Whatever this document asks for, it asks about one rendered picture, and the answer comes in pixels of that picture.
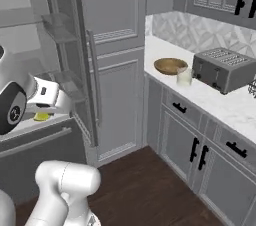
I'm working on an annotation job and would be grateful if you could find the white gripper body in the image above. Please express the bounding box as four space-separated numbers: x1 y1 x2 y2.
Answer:
26 87 73 116

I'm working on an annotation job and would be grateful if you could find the grey fridge door bin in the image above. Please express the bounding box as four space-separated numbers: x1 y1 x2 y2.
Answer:
41 12 80 44
43 69 88 105

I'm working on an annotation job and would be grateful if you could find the yellow lemon wedge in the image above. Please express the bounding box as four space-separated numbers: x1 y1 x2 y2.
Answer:
33 111 53 123

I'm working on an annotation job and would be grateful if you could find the grey fridge door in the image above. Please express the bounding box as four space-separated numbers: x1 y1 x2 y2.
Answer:
41 0 148 168

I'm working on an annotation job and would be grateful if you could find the grey fridge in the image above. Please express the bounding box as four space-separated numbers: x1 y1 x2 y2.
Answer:
0 0 88 205

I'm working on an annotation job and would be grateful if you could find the grey fridge drawer front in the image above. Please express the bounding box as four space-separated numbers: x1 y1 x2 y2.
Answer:
0 118 88 205

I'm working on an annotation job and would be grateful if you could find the brown wooden bowl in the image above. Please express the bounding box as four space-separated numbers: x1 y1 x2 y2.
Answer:
153 57 190 77

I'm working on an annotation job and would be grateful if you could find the grey base cupboard door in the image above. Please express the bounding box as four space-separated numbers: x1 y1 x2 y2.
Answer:
199 142 256 226
159 106 202 185

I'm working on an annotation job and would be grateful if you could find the grey four-slot toaster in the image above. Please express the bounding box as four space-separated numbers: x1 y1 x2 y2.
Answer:
191 47 256 96

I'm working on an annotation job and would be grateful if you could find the grey fridge door handle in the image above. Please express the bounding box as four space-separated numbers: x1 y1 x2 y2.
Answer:
86 29 102 128

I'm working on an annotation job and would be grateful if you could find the grey fridge drawer handle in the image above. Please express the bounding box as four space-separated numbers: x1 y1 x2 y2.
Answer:
0 127 73 159

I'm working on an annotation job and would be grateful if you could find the black drawer handle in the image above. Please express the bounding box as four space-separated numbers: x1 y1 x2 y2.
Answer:
172 102 188 115
225 141 249 159

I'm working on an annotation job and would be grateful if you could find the black base cupboard handle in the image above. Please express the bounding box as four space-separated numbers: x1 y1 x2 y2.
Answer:
197 145 210 171
189 137 201 164

